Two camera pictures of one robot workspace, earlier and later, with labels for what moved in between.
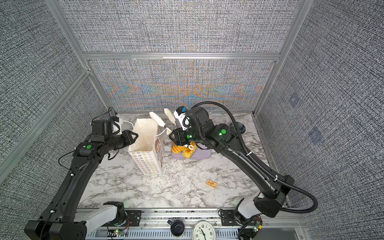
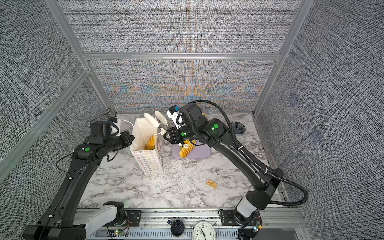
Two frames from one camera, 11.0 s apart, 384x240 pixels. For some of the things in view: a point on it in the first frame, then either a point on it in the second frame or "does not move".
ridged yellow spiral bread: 177,149 -> 188,145
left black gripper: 129,137 does not move
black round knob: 177,227 does not move
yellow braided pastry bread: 187,153 -> 151,144
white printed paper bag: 146,148 does not move
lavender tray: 199,152 does not move
